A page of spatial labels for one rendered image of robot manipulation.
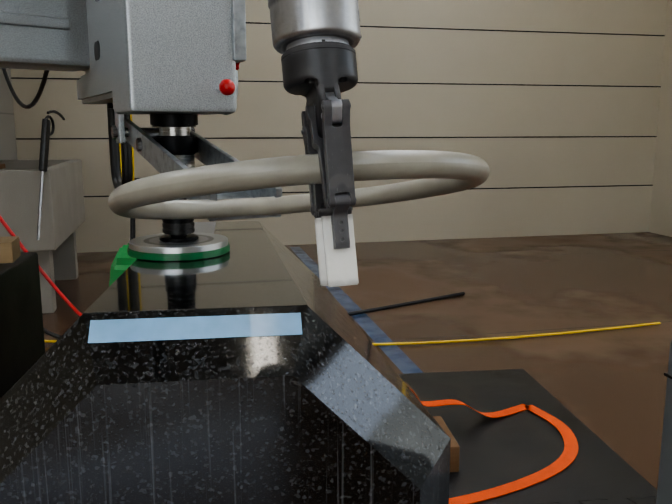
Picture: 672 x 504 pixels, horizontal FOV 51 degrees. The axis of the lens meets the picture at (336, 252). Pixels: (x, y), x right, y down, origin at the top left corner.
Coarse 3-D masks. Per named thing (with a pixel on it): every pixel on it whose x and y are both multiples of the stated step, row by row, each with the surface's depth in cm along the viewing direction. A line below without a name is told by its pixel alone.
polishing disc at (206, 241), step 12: (132, 240) 152; (144, 240) 152; (156, 240) 152; (204, 240) 152; (216, 240) 152; (144, 252) 144; (156, 252) 143; (168, 252) 143; (180, 252) 143; (192, 252) 144
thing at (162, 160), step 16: (112, 128) 162; (128, 128) 163; (144, 128) 165; (192, 128) 170; (144, 144) 149; (208, 144) 145; (160, 160) 137; (176, 160) 128; (208, 160) 146; (224, 160) 136; (240, 192) 126; (256, 192) 122; (272, 192) 115
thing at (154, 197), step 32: (256, 160) 69; (288, 160) 68; (384, 160) 70; (416, 160) 72; (448, 160) 75; (480, 160) 81; (128, 192) 76; (160, 192) 73; (192, 192) 71; (224, 192) 70; (384, 192) 110; (416, 192) 106; (448, 192) 101
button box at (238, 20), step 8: (232, 0) 140; (240, 0) 140; (232, 8) 140; (240, 8) 140; (232, 16) 140; (240, 16) 141; (232, 24) 141; (240, 24) 141; (232, 32) 141; (240, 32) 141; (232, 40) 142; (240, 40) 141; (232, 48) 142; (240, 48) 142; (240, 56) 142
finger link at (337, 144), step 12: (324, 108) 63; (348, 108) 64; (324, 120) 64; (348, 120) 64; (324, 132) 64; (336, 132) 64; (348, 132) 64; (324, 144) 65; (336, 144) 64; (348, 144) 64; (324, 156) 65; (336, 156) 64; (348, 156) 64; (336, 168) 64; (348, 168) 64; (336, 180) 64; (348, 180) 65; (336, 192) 64; (348, 192) 65
